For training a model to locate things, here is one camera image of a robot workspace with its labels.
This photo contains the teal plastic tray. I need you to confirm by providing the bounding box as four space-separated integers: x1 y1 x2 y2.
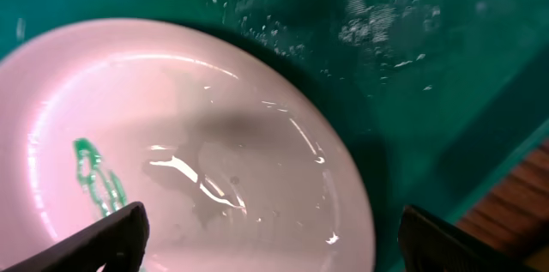
1 0 548 271

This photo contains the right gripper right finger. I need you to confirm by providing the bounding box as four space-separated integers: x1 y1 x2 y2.
398 205 534 272

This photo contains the white plate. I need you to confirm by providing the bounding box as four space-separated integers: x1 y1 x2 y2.
1 19 375 271

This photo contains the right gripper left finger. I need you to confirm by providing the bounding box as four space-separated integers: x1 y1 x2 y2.
4 202 150 272

